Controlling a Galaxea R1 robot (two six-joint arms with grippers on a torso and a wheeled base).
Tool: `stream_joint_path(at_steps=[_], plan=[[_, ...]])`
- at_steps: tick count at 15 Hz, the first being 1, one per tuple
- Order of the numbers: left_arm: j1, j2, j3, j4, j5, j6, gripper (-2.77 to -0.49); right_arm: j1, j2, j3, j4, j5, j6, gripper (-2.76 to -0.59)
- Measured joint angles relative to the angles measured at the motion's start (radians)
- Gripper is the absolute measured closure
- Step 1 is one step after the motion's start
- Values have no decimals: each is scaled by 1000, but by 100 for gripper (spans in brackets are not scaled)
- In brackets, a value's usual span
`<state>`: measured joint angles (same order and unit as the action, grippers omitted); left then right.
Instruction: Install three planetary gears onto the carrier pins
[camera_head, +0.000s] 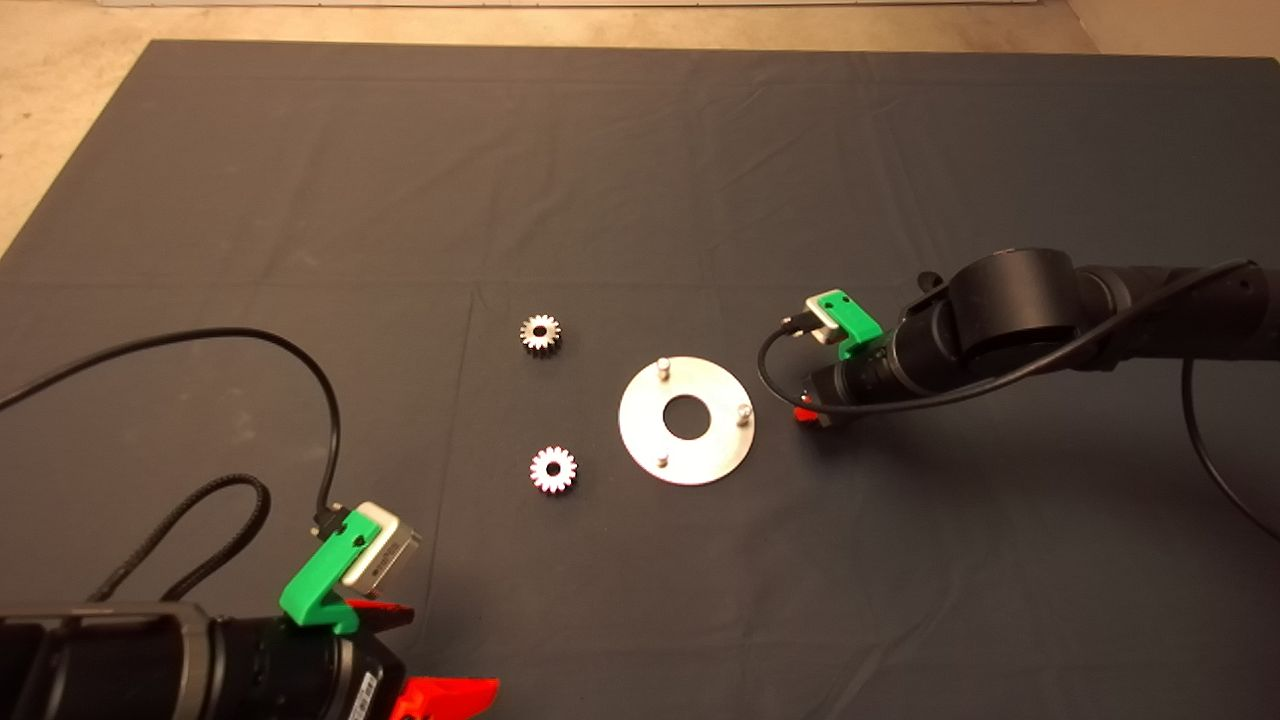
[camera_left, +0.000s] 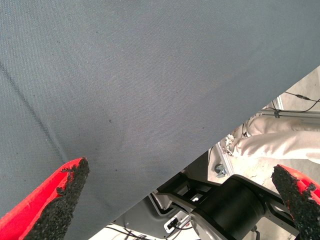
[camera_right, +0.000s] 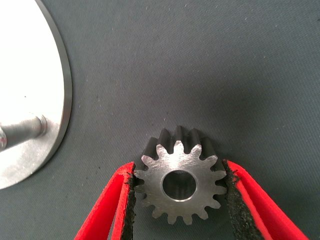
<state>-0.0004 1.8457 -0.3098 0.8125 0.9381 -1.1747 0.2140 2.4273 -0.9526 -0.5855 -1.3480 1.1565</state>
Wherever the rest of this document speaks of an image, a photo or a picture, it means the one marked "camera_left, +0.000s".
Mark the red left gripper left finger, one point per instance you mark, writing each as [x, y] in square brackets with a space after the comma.
[37, 212]

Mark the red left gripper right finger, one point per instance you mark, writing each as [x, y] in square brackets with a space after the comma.
[302, 200]

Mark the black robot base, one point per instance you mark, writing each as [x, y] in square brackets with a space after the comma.
[230, 207]

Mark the person in beige trousers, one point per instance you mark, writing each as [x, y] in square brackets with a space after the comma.
[275, 145]

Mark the grey caster wheel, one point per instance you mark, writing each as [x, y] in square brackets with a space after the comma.
[220, 171]

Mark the dark grey table cloth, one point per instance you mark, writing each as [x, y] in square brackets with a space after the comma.
[125, 75]

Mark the aluminium frame rail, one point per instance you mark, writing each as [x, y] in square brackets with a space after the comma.
[225, 160]
[295, 114]

